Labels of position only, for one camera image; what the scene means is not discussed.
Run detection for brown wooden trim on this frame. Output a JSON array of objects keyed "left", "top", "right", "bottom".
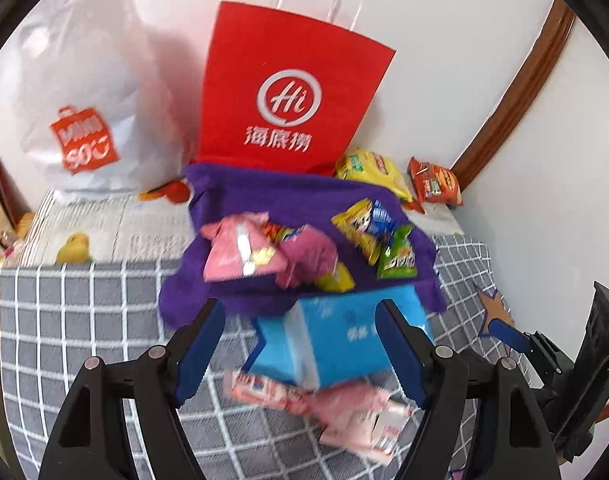
[{"left": 449, "top": 0, "right": 578, "bottom": 193}]

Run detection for small yellow snack packet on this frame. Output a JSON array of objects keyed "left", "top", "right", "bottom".
[{"left": 312, "top": 261, "right": 356, "bottom": 294}]

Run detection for blue box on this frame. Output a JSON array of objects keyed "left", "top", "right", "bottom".
[{"left": 244, "top": 287, "right": 434, "bottom": 391}]

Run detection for green snack packet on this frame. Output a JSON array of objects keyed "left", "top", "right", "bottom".
[{"left": 376, "top": 224, "right": 418, "bottom": 281}]

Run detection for yellow chips bag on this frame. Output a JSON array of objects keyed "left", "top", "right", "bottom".
[{"left": 335, "top": 147, "right": 415, "bottom": 203}]

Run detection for purple cloth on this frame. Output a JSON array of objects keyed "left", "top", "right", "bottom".
[{"left": 157, "top": 160, "right": 448, "bottom": 331}]

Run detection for pale pink snack packet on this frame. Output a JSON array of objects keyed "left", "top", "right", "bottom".
[{"left": 304, "top": 382, "right": 413, "bottom": 467}]

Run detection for white red snack packet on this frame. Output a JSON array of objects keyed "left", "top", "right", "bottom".
[{"left": 223, "top": 370, "right": 313, "bottom": 413}]

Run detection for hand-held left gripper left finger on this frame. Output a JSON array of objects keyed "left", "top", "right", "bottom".
[{"left": 37, "top": 297, "right": 228, "bottom": 480}]

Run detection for grey checked blanket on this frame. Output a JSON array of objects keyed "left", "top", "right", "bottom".
[{"left": 0, "top": 232, "right": 535, "bottom": 480}]

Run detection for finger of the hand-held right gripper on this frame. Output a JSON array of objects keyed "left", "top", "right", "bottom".
[{"left": 487, "top": 317, "right": 575, "bottom": 397}]

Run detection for white plastic bag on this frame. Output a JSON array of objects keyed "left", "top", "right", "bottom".
[{"left": 12, "top": 0, "right": 198, "bottom": 193}]

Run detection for orange chips bag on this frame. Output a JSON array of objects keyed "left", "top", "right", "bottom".
[{"left": 409, "top": 156, "right": 464, "bottom": 207}]

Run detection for printed white sheet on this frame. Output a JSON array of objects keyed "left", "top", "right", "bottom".
[{"left": 4, "top": 180, "right": 465, "bottom": 266}]

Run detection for red paper bag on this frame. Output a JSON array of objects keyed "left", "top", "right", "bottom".
[{"left": 197, "top": 0, "right": 398, "bottom": 177}]

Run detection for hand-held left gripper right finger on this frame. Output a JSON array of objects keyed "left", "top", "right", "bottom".
[{"left": 375, "top": 299, "right": 560, "bottom": 480}]

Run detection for red shiny snack packet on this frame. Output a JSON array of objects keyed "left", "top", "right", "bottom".
[{"left": 262, "top": 221, "right": 308, "bottom": 246}]

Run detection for blue snack packet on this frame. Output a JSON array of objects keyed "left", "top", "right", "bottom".
[{"left": 369, "top": 199, "right": 399, "bottom": 236}]

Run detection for large pink snack packet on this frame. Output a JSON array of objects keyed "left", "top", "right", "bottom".
[{"left": 200, "top": 211, "right": 288, "bottom": 282}]

